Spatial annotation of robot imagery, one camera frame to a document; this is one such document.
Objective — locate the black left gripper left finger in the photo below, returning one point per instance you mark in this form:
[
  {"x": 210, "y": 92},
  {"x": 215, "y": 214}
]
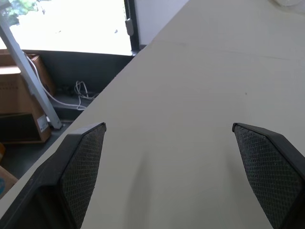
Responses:
[{"x": 78, "y": 167}]

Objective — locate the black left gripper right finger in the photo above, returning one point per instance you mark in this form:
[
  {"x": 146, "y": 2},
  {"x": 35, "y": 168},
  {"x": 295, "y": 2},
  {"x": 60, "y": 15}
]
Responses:
[{"x": 269, "y": 171}]

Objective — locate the small cardboard box blue print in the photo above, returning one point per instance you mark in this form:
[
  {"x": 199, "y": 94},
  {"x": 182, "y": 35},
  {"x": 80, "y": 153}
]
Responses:
[{"x": 6, "y": 181}]

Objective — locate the large brown cardboard box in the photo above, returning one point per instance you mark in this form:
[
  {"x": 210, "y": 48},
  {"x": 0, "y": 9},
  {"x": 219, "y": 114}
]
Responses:
[{"x": 19, "y": 105}]

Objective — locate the brown cardboard box behind leg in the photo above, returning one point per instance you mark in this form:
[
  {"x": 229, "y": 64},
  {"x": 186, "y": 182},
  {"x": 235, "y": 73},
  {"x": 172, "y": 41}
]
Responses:
[{"x": 44, "y": 74}]

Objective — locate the grey metal table leg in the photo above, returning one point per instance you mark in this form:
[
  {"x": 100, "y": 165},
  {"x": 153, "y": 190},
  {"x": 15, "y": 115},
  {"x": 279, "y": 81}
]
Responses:
[{"x": 31, "y": 78}]

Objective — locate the white object at table edge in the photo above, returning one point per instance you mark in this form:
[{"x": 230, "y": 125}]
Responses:
[{"x": 289, "y": 2}]

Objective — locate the dark window frame post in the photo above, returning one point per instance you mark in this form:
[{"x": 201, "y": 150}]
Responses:
[{"x": 133, "y": 26}]

